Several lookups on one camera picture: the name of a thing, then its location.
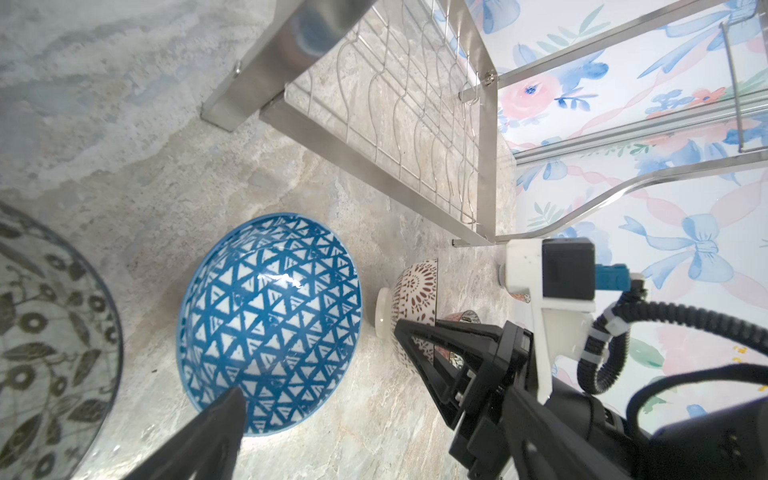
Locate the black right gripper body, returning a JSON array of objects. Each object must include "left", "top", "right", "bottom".
[{"left": 449, "top": 323, "right": 639, "bottom": 479}]

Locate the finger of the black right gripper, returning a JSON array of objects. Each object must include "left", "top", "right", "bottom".
[{"left": 394, "top": 320, "right": 516, "bottom": 429}]

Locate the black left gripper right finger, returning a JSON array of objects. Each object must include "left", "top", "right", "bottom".
[{"left": 502, "top": 385, "right": 636, "bottom": 479}]

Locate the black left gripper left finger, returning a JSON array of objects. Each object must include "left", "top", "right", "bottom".
[{"left": 127, "top": 386, "right": 247, "bottom": 479}]

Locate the red diamond pattern bowl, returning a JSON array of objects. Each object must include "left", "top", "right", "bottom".
[{"left": 434, "top": 310, "right": 481, "bottom": 370}]

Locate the blue triangle pattern bowl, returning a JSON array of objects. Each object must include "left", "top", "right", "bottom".
[{"left": 176, "top": 213, "right": 363, "bottom": 436}]

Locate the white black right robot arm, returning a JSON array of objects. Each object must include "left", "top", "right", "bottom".
[{"left": 394, "top": 320, "right": 767, "bottom": 479}]

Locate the stainless steel dish rack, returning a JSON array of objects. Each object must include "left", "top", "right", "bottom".
[{"left": 201, "top": 1, "right": 767, "bottom": 250}]

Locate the black floral pattern bowl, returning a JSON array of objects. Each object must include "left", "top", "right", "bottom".
[{"left": 1, "top": 204, "right": 123, "bottom": 479}]

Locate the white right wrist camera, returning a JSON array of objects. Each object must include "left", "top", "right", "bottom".
[{"left": 499, "top": 238, "right": 631, "bottom": 404}]

